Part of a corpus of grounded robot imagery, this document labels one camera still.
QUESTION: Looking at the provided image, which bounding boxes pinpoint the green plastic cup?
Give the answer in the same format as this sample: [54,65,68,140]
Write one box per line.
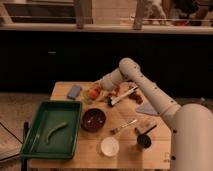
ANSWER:
[82,91,93,105]

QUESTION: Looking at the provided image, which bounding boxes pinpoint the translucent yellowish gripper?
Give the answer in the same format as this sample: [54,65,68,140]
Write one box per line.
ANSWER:
[89,82,106,101]

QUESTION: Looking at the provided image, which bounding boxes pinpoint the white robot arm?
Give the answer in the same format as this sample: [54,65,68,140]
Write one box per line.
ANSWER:
[98,58,213,171]

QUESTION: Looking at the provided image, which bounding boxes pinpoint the light blue cloth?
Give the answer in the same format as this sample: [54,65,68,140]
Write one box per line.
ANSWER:
[135,102,158,116]

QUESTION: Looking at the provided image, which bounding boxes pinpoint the white black handled brush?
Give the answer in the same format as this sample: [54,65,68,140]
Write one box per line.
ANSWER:
[108,86,138,107]

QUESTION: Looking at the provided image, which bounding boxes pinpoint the blue sponge block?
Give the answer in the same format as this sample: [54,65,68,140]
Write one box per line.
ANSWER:
[67,85,81,100]

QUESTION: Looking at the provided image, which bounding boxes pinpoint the green plastic tray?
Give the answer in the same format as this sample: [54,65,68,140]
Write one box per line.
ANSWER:
[20,100,82,160]

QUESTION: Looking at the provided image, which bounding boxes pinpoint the dark red dried fruit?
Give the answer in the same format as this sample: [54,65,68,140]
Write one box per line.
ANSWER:
[128,91,143,104]

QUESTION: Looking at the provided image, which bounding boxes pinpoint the dark maroon bowl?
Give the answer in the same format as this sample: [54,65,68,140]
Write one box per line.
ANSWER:
[81,108,106,132]

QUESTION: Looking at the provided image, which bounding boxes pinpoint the metal measuring cup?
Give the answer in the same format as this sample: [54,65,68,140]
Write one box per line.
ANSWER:
[134,125,156,151]

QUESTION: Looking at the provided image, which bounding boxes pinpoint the white round cup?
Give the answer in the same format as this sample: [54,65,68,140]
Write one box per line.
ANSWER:
[99,136,119,157]

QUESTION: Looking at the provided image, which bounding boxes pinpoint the orange bowl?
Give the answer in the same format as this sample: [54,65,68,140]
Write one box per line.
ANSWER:
[107,86,120,98]

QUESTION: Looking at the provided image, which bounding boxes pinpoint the green bean pod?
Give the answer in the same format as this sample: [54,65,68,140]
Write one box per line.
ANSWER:
[45,122,68,144]

